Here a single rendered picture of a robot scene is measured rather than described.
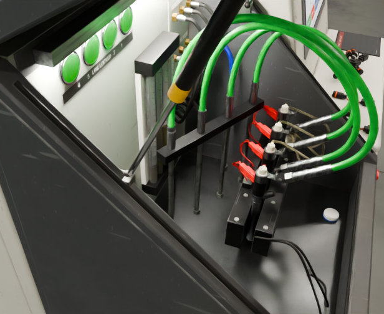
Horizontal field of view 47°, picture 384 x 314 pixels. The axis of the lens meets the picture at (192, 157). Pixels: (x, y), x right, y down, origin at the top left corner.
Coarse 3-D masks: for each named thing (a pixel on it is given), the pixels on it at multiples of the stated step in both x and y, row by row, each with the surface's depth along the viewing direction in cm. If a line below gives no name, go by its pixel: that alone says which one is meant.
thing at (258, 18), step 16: (240, 16) 70; (256, 16) 69; (272, 16) 69; (304, 32) 68; (192, 48) 77; (320, 48) 69; (352, 80) 70; (368, 96) 71; (368, 112) 73; (368, 144) 76; (352, 160) 79
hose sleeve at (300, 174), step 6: (312, 168) 84; (318, 168) 84; (324, 168) 83; (330, 168) 82; (294, 174) 86; (300, 174) 85; (306, 174) 85; (312, 174) 84; (318, 174) 84; (324, 174) 84; (294, 180) 87
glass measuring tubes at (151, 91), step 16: (160, 48) 88; (176, 48) 94; (144, 64) 84; (160, 64) 87; (144, 80) 88; (160, 80) 91; (144, 96) 90; (160, 96) 94; (144, 112) 93; (160, 112) 96; (144, 128) 95; (160, 144) 102; (144, 160) 100; (176, 160) 115; (144, 176) 104; (160, 176) 107
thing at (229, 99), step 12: (252, 36) 89; (240, 60) 93; (228, 84) 98; (228, 96) 99; (228, 108) 101; (348, 120) 93; (336, 132) 96; (288, 144) 102; (300, 144) 101; (312, 144) 99
